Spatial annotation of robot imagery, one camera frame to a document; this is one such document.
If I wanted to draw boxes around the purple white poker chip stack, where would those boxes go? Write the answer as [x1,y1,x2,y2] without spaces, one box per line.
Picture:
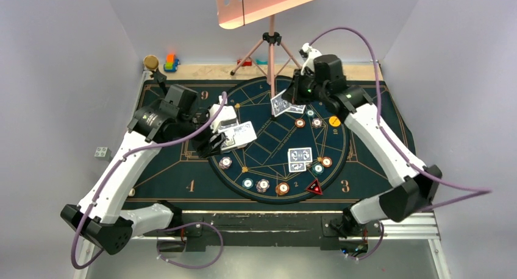
[256,179,270,193]

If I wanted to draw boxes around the red triangle dealer marker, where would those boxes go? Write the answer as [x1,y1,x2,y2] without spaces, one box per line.
[305,178,323,195]

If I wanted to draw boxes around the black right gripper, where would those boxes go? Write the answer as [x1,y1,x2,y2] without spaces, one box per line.
[282,69,328,105]

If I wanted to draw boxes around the purple chips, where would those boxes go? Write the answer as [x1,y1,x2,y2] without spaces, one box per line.
[218,157,232,170]

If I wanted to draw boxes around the dark green poker mat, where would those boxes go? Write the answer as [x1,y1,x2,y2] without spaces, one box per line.
[125,79,433,213]

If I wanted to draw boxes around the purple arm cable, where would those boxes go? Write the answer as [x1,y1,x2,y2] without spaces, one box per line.
[70,91,229,270]
[308,27,493,262]

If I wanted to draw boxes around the blue playing card deck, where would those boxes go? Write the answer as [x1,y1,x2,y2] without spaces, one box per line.
[218,121,257,153]

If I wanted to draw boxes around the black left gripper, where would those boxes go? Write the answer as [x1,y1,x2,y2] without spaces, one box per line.
[177,105,226,157]

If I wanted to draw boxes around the gold round lid jar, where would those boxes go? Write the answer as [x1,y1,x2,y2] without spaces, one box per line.
[143,55,159,71]

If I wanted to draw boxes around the orange poker chip stack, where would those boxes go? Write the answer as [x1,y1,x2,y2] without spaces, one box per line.
[275,182,290,196]

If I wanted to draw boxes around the pink perforated board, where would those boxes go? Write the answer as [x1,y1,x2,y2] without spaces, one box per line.
[216,0,314,30]

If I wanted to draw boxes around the yellow big blind button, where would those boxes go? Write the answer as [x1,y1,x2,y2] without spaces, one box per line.
[328,116,341,127]

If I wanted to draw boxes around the red chip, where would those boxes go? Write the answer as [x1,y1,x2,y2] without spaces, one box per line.
[320,157,332,168]
[294,118,305,128]

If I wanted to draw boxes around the grey toy brick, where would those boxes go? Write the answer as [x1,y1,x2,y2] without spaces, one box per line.
[94,147,112,162]

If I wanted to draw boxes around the pink tripod stand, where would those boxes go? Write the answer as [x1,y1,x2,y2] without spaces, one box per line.
[230,15,301,98]

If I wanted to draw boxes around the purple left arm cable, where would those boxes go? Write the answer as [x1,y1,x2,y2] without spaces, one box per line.
[70,91,229,270]

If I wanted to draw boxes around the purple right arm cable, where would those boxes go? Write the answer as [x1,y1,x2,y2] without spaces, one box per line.
[308,27,493,262]

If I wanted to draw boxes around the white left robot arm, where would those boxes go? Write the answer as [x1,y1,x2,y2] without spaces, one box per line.
[60,85,232,258]

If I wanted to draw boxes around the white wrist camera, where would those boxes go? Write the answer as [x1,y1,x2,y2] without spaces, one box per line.
[299,43,322,72]
[209,104,239,133]

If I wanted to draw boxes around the green poker chip stack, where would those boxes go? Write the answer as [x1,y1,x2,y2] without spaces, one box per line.
[241,178,255,189]

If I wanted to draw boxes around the dealt card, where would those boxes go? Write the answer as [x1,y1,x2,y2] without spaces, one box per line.
[287,105,306,114]
[288,147,313,163]

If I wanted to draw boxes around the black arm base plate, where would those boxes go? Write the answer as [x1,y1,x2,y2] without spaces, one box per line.
[141,211,381,252]

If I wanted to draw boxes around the colourful toy blocks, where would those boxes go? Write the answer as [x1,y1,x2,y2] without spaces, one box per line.
[163,54,179,72]

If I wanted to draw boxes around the round dark blue mat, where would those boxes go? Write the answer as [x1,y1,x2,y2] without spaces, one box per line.
[208,77,351,205]

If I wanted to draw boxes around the red toy block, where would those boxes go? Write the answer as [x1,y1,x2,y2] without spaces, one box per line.
[237,58,252,66]

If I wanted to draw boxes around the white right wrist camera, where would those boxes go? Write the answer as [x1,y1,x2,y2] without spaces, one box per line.
[299,43,322,72]

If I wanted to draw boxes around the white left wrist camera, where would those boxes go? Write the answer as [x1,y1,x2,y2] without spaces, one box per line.
[209,104,239,133]

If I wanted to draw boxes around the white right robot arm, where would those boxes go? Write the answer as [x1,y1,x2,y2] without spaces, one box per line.
[282,54,441,235]

